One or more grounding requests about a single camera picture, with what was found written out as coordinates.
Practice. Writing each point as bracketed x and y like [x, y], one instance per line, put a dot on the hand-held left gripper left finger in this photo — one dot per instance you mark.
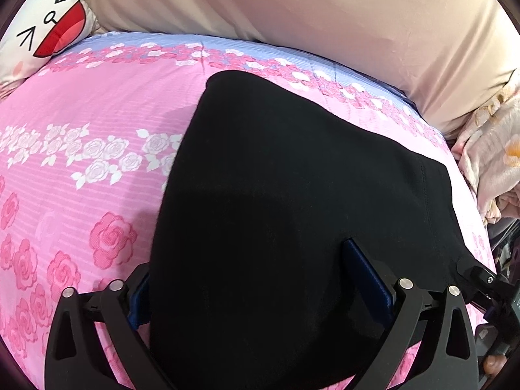
[138, 308]

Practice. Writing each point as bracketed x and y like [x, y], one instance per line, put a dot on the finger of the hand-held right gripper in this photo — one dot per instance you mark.
[483, 278]

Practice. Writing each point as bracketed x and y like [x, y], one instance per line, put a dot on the cream floral blanket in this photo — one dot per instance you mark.
[495, 150]

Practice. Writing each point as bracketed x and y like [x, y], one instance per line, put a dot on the black pants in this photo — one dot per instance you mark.
[284, 211]

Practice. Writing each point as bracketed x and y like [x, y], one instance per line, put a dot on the beige padded headboard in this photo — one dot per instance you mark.
[325, 16]

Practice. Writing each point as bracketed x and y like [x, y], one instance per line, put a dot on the pink floral bedsheet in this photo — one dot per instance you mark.
[101, 101]

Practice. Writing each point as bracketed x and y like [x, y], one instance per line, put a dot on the person's right hand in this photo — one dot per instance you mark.
[495, 361]

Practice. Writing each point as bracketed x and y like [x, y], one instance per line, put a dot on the white cartoon face pillow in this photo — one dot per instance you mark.
[40, 20]

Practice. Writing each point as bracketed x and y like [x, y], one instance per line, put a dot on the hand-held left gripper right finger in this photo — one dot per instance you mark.
[367, 276]

